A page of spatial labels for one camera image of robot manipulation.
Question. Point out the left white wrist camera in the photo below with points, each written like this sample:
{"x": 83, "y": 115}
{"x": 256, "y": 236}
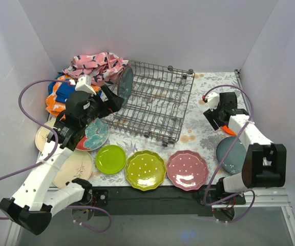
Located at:
{"x": 83, "y": 84}

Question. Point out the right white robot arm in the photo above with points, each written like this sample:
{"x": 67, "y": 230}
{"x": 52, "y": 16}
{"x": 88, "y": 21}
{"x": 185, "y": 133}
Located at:
{"x": 264, "y": 164}

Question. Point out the olive polka dot plate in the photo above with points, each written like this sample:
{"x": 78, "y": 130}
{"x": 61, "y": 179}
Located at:
{"x": 145, "y": 170}

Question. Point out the cream leaf plate far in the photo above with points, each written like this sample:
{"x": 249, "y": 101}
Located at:
{"x": 42, "y": 134}

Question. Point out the orange blue cloth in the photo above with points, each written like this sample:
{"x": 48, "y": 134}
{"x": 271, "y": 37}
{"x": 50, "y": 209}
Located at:
{"x": 58, "y": 94}

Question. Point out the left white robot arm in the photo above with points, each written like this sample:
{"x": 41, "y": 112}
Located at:
{"x": 32, "y": 206}

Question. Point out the dark blue plate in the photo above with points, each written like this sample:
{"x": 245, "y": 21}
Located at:
{"x": 125, "y": 84}
{"x": 235, "y": 159}

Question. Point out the cream leaf plate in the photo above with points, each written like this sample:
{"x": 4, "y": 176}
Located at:
{"x": 78, "y": 165}
{"x": 42, "y": 134}

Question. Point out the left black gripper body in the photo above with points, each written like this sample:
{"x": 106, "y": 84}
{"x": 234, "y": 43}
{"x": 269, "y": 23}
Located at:
{"x": 103, "y": 101}

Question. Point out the floral tablecloth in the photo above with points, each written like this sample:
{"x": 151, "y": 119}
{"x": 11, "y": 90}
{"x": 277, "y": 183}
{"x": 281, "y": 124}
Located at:
{"x": 196, "y": 134}

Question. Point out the red teal flower plate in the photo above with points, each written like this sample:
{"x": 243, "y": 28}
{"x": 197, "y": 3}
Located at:
{"x": 97, "y": 133}

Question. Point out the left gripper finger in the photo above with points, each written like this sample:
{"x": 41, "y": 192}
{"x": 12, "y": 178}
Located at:
{"x": 113, "y": 100}
{"x": 105, "y": 111}

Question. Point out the lime green plate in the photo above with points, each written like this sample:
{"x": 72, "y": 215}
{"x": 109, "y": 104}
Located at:
{"x": 110, "y": 159}

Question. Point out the pink patterned cloth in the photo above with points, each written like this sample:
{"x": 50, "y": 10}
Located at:
{"x": 102, "y": 68}

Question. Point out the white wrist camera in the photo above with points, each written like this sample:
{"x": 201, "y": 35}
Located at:
{"x": 83, "y": 84}
{"x": 212, "y": 100}

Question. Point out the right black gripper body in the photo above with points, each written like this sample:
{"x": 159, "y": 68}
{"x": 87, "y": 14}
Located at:
{"x": 214, "y": 121}

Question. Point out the pink polka dot plate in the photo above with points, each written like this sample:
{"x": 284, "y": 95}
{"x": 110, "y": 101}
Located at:
{"x": 187, "y": 170}

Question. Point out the grey wire dish rack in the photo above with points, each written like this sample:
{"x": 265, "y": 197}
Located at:
{"x": 157, "y": 106}

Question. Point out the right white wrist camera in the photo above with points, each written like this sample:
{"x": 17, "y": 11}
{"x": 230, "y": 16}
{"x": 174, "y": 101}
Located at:
{"x": 212, "y": 100}

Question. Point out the orange plate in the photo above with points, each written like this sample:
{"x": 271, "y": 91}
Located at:
{"x": 228, "y": 131}

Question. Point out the cream leaf plate near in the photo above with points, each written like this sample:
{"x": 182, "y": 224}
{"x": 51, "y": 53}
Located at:
{"x": 78, "y": 165}

